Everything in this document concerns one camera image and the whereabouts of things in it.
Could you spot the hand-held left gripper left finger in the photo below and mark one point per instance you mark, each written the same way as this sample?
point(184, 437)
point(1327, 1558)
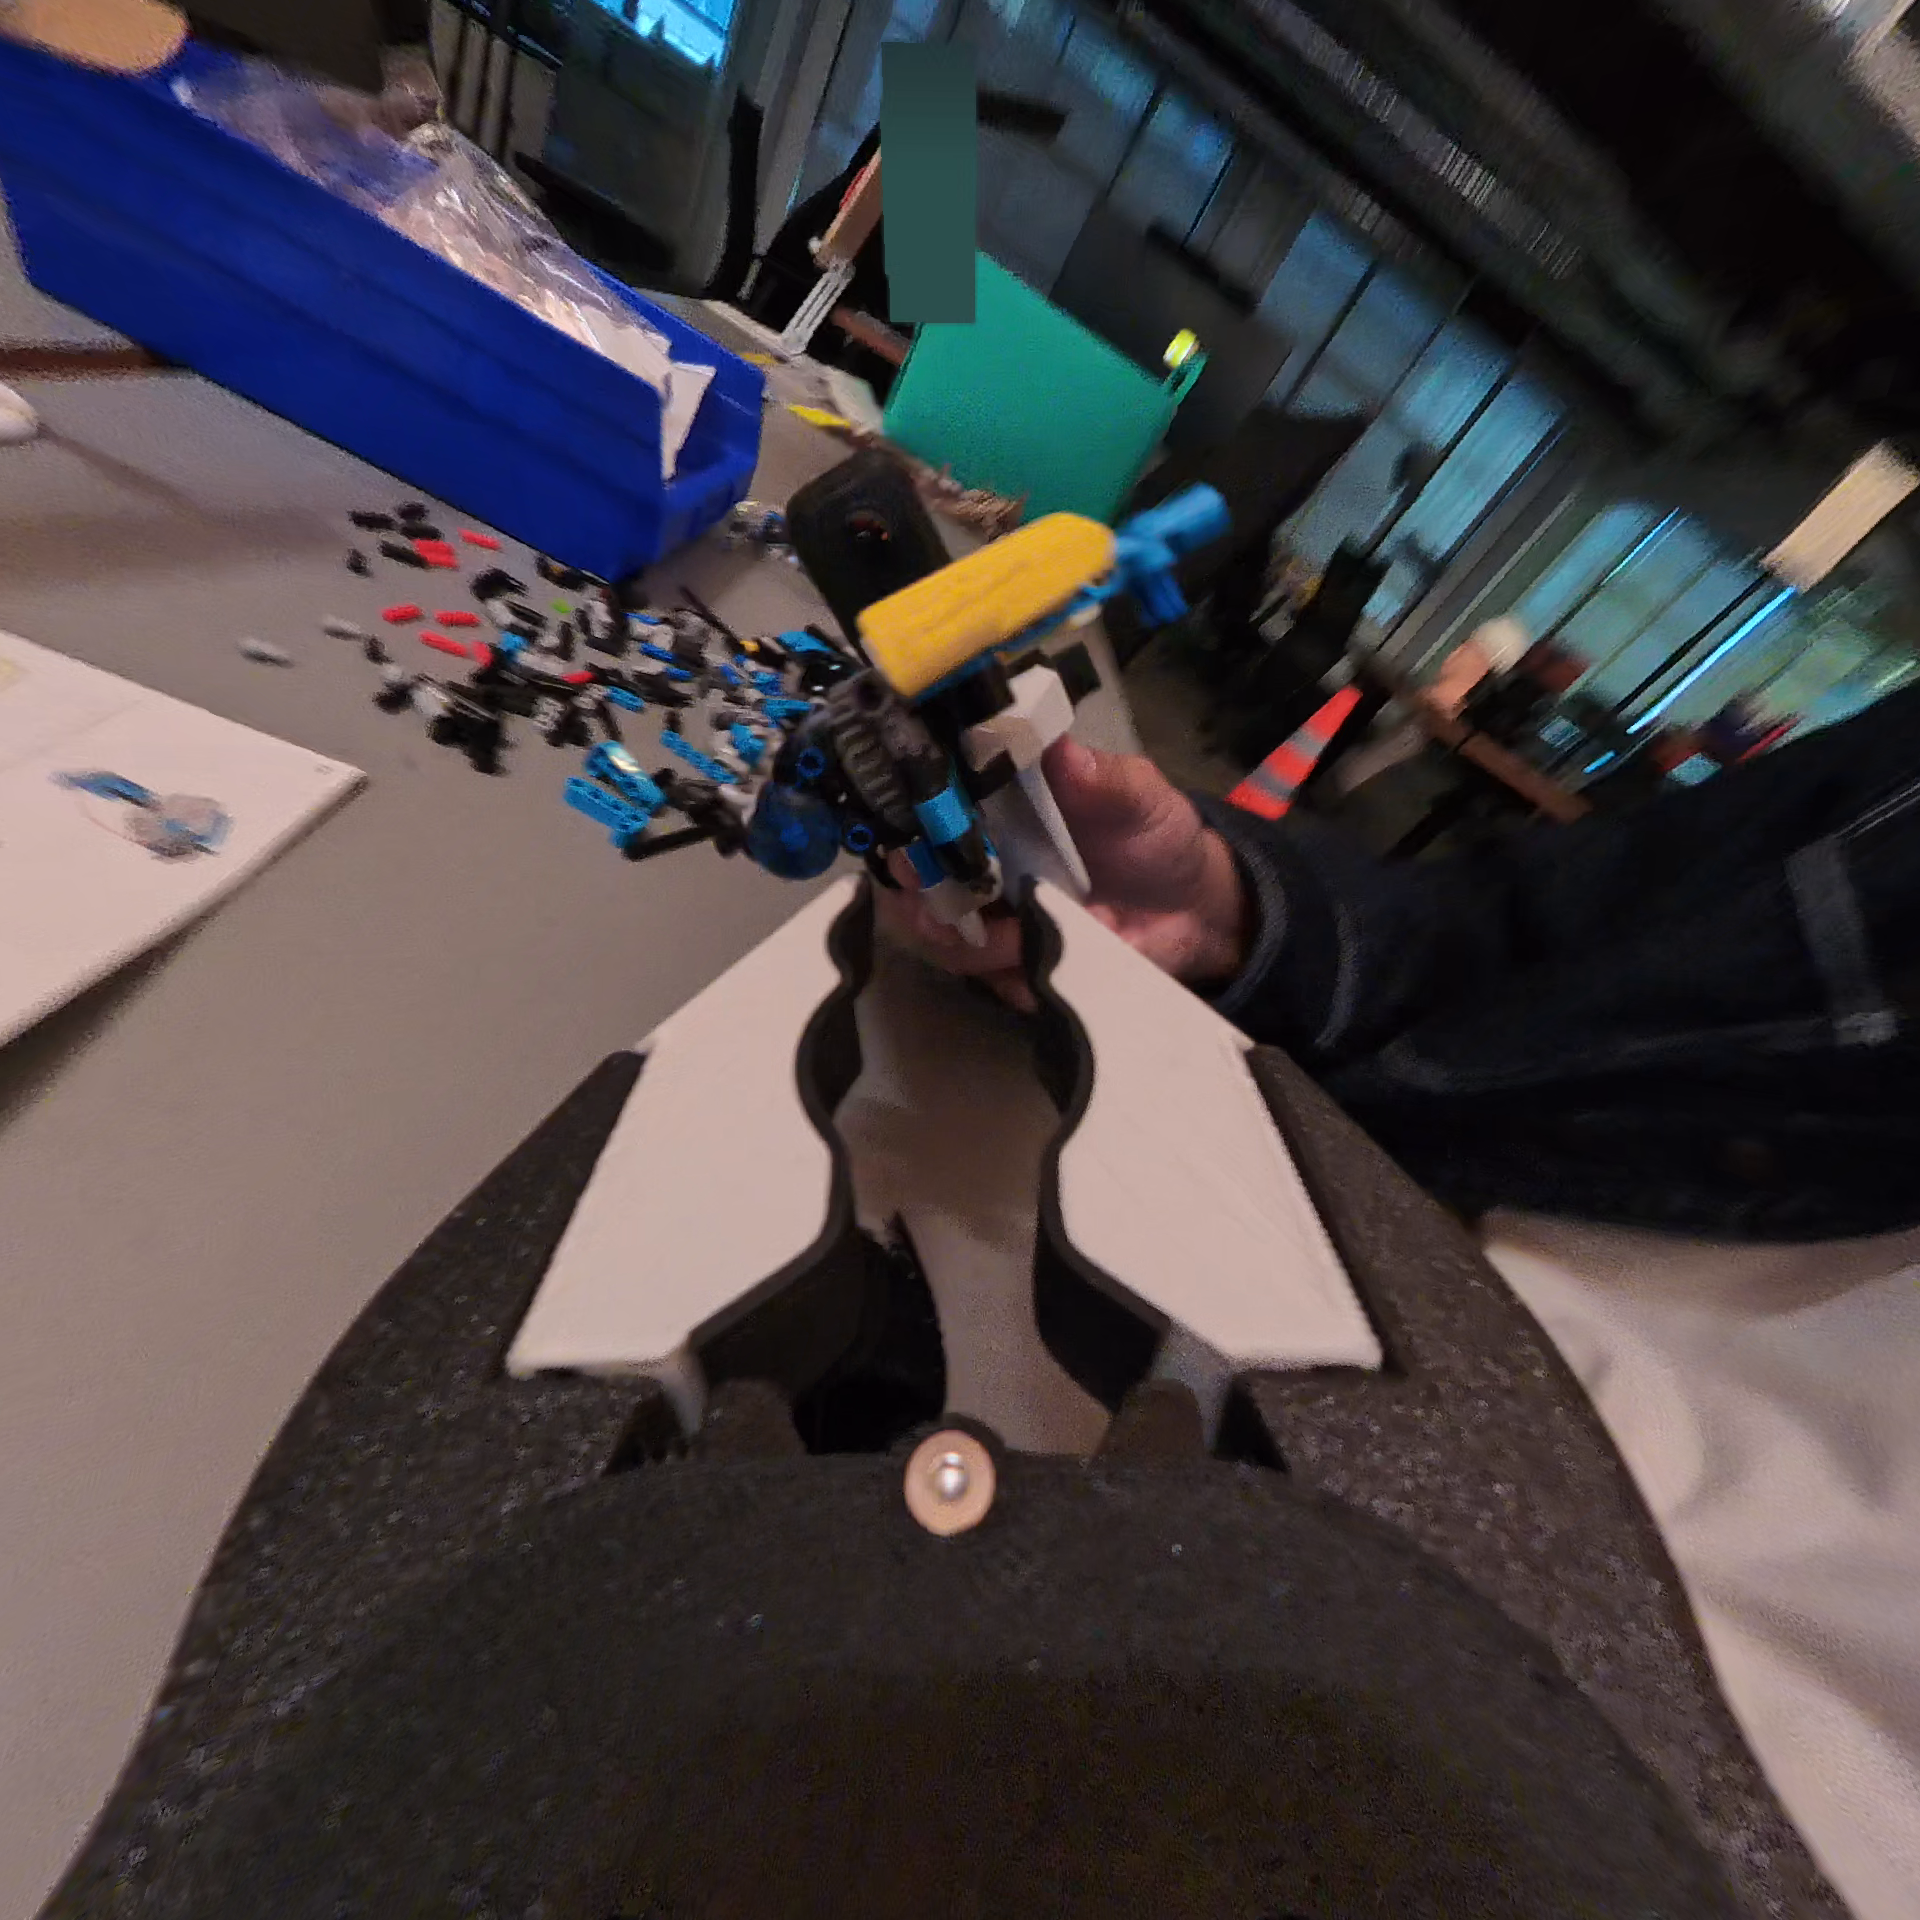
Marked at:
point(676, 1202)

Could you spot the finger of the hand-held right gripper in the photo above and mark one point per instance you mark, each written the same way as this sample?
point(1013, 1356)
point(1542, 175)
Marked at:
point(953, 909)
point(1037, 765)

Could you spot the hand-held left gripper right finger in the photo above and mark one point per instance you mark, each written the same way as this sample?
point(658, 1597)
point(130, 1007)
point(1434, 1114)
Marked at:
point(1200, 1202)

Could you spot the blue and yellow toy chassis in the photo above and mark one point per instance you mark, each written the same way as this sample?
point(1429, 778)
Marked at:
point(991, 599)

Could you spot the person's right forearm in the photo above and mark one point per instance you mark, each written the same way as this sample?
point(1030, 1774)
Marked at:
point(1576, 975)

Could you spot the grey desk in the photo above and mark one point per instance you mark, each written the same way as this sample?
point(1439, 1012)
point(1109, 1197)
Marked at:
point(375, 1126)

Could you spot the person's right hand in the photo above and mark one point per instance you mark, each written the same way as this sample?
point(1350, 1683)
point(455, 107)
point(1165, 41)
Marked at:
point(1156, 870)

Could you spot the green plastic bin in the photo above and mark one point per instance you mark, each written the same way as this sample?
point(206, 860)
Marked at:
point(1049, 421)

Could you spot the orange traffic cone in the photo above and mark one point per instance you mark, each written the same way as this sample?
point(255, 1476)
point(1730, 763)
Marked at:
point(1289, 765)

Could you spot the pile of small building pieces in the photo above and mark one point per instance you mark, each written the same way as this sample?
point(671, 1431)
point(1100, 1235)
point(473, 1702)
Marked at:
point(600, 692)

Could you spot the crumpled clear plastic bag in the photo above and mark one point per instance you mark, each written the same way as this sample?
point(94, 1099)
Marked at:
point(481, 225)

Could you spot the blue plastic storage bin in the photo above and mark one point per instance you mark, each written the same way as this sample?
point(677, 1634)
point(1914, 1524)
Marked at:
point(300, 331)

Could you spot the person's white garment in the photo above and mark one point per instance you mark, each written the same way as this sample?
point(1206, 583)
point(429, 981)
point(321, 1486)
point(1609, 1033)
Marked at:
point(1770, 1500)

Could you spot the instruction booklet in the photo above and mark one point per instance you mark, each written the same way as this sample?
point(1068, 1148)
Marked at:
point(119, 841)

